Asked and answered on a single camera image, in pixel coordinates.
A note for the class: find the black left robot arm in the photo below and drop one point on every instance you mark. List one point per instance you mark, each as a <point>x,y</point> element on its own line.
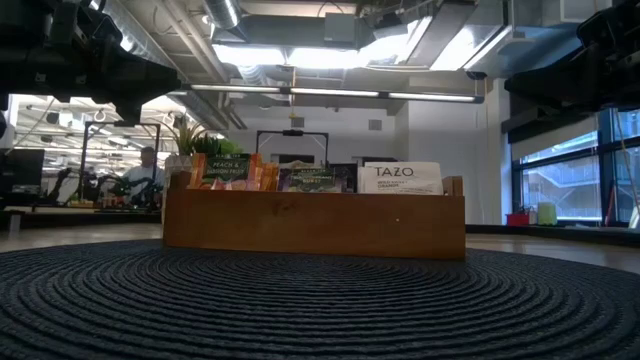
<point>75,60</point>

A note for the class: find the large rectangular air duct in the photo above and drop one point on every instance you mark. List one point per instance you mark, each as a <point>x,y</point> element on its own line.
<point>440,30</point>

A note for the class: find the red box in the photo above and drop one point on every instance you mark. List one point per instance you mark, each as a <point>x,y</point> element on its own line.
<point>517,219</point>

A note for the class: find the round dark woven placemat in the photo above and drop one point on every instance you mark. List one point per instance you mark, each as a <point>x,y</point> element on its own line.
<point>320,310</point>

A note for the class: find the pale green container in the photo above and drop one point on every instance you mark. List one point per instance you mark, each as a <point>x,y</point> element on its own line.
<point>546,213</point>

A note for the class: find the black robot station frame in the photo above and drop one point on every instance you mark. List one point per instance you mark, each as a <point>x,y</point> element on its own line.
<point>292,133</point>
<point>120,125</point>

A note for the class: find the black monitor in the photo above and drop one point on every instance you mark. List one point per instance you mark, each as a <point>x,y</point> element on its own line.
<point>22,170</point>

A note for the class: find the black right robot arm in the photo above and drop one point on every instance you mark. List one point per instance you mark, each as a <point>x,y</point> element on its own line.
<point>590,75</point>

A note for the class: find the person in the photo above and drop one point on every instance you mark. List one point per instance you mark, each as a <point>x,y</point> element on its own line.
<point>145,172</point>

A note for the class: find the silver round air duct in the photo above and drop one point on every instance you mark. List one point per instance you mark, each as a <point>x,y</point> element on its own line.
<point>222,12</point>

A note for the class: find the long ceiling light bar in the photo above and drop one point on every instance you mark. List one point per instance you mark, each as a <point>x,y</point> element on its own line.
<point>330,92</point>

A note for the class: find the dark purple blackcurrant tea bag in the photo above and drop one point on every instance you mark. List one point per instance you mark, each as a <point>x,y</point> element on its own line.
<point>312,180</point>

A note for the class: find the wooden three-slot tray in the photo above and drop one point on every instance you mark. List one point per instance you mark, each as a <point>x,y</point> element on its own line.
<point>315,225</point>

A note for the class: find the potted green succulent plant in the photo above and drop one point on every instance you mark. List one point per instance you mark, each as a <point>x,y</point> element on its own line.
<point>187,140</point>

